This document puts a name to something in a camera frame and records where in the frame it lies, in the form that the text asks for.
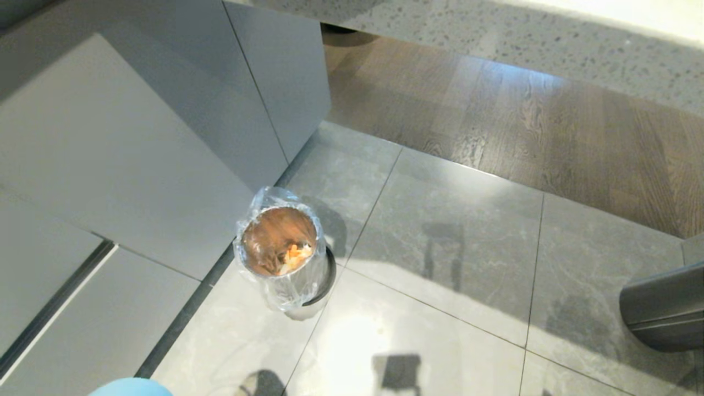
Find round metal trash bin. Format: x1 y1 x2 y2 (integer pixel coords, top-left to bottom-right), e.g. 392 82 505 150
240 206 337 321

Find grey cabinet door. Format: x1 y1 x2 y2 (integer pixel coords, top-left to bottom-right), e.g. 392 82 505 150
0 33 255 281

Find grey cabinet side panel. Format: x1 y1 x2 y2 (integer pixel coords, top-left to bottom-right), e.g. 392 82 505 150
223 0 332 164

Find speckled stone countertop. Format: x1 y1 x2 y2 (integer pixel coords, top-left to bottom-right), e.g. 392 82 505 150
225 0 704 117

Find metal trash can with liner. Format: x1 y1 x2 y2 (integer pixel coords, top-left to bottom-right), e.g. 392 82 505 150
233 186 327 312

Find orange food scraps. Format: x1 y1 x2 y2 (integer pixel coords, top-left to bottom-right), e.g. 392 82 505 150
279 243 314 275

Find dark grey curved object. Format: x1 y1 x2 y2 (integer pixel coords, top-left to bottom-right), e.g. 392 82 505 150
619 261 704 353

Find grey cabinet drawer front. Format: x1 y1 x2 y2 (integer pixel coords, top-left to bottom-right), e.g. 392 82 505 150
0 245 201 396

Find light blue round object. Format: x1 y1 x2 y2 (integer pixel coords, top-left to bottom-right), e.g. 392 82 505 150
88 377 174 396

